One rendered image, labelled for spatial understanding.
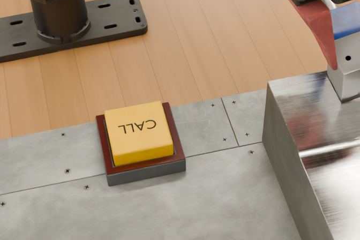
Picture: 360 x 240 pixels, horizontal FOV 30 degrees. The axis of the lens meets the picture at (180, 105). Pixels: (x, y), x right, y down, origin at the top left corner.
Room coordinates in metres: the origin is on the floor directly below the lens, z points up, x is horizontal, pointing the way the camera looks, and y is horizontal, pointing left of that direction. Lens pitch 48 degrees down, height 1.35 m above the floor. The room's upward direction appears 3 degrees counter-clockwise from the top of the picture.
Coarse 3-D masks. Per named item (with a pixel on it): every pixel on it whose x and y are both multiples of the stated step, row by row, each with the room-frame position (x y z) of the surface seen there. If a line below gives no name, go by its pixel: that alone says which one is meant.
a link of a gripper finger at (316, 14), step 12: (288, 0) 0.46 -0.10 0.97; (312, 0) 0.42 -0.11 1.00; (300, 12) 0.41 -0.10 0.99; (312, 12) 0.41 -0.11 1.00; (324, 12) 0.40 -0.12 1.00; (312, 24) 0.40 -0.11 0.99; (324, 24) 0.40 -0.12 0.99; (324, 36) 0.40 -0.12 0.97; (324, 48) 0.41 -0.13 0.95; (336, 60) 0.41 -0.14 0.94
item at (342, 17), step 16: (336, 16) 0.47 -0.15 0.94; (352, 16) 0.46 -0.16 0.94; (336, 32) 0.45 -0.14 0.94; (352, 32) 0.45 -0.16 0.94; (336, 48) 0.42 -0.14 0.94; (352, 48) 0.42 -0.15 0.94; (352, 64) 0.40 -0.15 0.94; (336, 80) 0.41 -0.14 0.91; (352, 80) 0.40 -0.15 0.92; (352, 96) 0.41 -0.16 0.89
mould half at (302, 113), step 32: (288, 96) 0.42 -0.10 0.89; (320, 96) 0.41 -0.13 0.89; (288, 128) 0.38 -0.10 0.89; (320, 128) 0.38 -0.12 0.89; (352, 128) 0.37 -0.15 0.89; (288, 160) 0.37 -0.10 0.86; (320, 160) 0.34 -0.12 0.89; (352, 160) 0.34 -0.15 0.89; (288, 192) 0.36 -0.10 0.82; (320, 192) 0.31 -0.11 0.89; (352, 192) 0.31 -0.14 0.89; (320, 224) 0.29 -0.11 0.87; (352, 224) 0.28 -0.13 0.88
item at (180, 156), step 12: (168, 108) 0.47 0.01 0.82; (96, 120) 0.46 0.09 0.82; (168, 120) 0.45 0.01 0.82; (180, 144) 0.42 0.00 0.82; (108, 156) 0.41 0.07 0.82; (168, 156) 0.40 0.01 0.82; (180, 156) 0.40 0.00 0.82; (108, 168) 0.39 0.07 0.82; (120, 168) 0.39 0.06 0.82; (132, 168) 0.39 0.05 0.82
